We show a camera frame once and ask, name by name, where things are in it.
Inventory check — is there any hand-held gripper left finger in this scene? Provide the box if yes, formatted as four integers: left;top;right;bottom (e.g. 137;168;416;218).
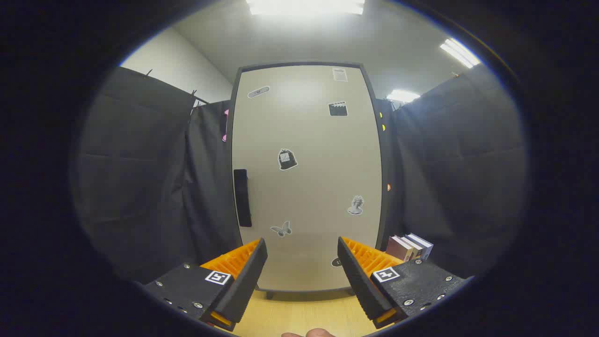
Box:
142;237;269;332

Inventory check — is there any black door handle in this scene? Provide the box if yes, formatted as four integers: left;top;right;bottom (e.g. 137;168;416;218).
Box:
233;169;252;228

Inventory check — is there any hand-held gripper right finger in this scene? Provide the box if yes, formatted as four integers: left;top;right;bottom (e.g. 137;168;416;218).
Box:
337;236;474;330

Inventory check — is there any book with tan cover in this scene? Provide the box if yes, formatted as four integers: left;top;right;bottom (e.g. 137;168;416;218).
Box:
395;235;424;261

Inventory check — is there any ceiling light panel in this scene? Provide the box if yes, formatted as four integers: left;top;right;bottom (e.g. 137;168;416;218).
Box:
246;0;365;16
439;37;482;69
386;89;421;103

